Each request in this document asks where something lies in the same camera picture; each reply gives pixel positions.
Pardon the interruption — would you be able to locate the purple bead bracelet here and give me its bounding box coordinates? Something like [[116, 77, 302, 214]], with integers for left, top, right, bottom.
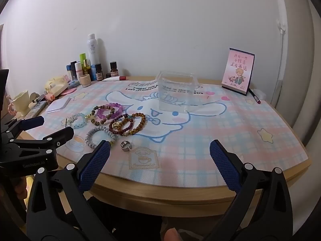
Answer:
[[97, 103, 125, 119]]

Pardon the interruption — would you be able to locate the black and red pen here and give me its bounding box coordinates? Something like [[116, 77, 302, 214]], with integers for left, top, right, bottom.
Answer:
[[248, 88, 261, 104]]

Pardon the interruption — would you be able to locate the white notepad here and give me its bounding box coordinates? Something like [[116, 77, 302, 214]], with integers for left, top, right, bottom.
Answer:
[[46, 97, 72, 113]]

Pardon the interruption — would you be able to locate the clear plastic box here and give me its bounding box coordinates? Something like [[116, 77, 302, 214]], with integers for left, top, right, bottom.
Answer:
[[156, 71, 199, 113]]

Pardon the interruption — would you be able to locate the dark brown mixed bead bracelet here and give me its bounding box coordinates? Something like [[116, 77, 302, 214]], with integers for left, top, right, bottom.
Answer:
[[91, 105, 116, 126]]

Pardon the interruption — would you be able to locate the aqua bead bracelet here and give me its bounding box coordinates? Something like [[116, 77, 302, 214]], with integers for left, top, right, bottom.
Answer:
[[65, 113, 88, 130]]

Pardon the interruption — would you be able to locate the grey white bead bracelet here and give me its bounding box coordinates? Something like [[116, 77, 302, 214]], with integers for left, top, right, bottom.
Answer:
[[85, 126, 113, 149]]

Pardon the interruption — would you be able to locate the dark red bead bracelet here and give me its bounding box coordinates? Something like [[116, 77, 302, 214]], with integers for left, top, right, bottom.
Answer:
[[109, 114, 134, 136]]

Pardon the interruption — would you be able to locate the pink desk calendar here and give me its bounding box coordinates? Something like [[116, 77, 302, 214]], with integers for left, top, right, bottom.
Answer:
[[222, 48, 256, 96]]

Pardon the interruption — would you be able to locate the grey remote control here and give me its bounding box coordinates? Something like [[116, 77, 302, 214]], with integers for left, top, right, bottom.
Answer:
[[30, 101, 48, 116]]

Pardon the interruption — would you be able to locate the white spray can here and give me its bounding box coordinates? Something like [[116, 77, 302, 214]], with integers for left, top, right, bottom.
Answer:
[[87, 33, 98, 81]]

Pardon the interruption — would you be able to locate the translucent wall cable strip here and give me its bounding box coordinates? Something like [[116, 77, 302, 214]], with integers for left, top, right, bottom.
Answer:
[[272, 31, 285, 106]]

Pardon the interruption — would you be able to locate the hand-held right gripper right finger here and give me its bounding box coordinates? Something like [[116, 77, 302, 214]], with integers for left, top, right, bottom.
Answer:
[[206, 139, 294, 241]]

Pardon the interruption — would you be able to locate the pastel cartoon printed desk mat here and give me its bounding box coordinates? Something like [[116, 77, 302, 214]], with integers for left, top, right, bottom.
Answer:
[[25, 77, 308, 189]]

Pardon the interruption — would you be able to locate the cream ceramic mug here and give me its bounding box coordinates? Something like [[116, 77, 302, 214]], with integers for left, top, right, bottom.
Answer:
[[6, 91, 32, 117]]

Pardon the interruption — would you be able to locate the yellow plush toy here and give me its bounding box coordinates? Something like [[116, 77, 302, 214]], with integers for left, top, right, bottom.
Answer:
[[45, 77, 69, 97]]

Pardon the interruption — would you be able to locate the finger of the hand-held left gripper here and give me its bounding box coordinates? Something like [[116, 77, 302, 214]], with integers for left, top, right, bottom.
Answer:
[[12, 128, 75, 156], [5, 116, 46, 141]]

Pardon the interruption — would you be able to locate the white tube red cap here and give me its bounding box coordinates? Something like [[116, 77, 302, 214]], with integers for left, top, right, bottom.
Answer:
[[102, 76, 129, 82]]

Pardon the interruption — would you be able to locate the person's right hand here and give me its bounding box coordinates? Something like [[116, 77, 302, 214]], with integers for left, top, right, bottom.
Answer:
[[164, 228, 180, 241]]

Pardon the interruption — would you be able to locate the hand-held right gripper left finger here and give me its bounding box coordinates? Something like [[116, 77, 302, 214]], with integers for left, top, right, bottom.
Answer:
[[25, 139, 118, 241]]

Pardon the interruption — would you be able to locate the tiger eye brown bead bracelet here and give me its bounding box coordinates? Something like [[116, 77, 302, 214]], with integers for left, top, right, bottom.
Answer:
[[122, 112, 146, 133]]

